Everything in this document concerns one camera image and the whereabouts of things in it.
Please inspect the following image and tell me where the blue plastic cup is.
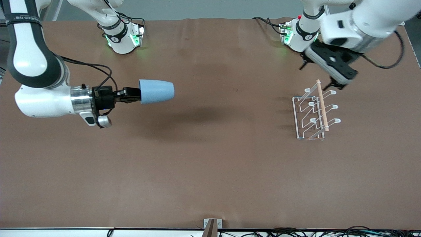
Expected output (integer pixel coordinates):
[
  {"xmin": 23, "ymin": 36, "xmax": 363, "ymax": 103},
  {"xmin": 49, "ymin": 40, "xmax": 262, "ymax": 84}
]
[{"xmin": 138, "ymin": 79, "xmax": 175, "ymax": 105}]

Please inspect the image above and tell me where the brown table cover sheet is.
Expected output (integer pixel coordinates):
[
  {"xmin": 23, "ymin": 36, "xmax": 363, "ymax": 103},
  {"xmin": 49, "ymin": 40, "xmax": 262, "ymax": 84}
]
[{"xmin": 0, "ymin": 18, "xmax": 421, "ymax": 229}]

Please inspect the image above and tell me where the white wire cup holder rack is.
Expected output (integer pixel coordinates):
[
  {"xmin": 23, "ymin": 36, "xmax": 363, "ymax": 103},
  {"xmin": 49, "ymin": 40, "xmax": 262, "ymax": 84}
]
[{"xmin": 292, "ymin": 79, "xmax": 341, "ymax": 141}]

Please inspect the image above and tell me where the black right arm wrist cable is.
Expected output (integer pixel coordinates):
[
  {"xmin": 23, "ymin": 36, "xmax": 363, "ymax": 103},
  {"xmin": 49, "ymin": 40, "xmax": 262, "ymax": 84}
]
[{"xmin": 59, "ymin": 56, "xmax": 114, "ymax": 116}]

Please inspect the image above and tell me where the black left arm base cable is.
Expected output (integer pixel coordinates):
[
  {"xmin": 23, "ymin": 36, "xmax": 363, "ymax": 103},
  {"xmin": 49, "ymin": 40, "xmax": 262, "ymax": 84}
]
[{"xmin": 252, "ymin": 16, "xmax": 287, "ymax": 35}]

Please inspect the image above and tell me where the black arm base cable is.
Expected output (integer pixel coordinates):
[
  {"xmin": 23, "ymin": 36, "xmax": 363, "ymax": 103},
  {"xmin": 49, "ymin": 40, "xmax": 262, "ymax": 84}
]
[
  {"xmin": 116, "ymin": 11, "xmax": 146, "ymax": 27},
  {"xmin": 252, "ymin": 16, "xmax": 287, "ymax": 35}
]

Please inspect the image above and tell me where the black right arm base cable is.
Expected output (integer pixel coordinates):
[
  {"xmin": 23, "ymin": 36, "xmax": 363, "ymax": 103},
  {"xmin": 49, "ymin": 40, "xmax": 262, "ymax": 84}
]
[{"xmin": 116, "ymin": 11, "xmax": 146, "ymax": 27}]

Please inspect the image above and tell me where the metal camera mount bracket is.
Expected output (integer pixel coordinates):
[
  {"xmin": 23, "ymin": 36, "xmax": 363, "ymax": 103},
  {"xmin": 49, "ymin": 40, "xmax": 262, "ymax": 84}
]
[{"xmin": 203, "ymin": 218, "xmax": 223, "ymax": 237}]

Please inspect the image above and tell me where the black cable bundle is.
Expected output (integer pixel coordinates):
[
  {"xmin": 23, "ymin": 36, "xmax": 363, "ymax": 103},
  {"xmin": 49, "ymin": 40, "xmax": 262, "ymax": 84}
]
[{"xmin": 219, "ymin": 225, "xmax": 421, "ymax": 237}]

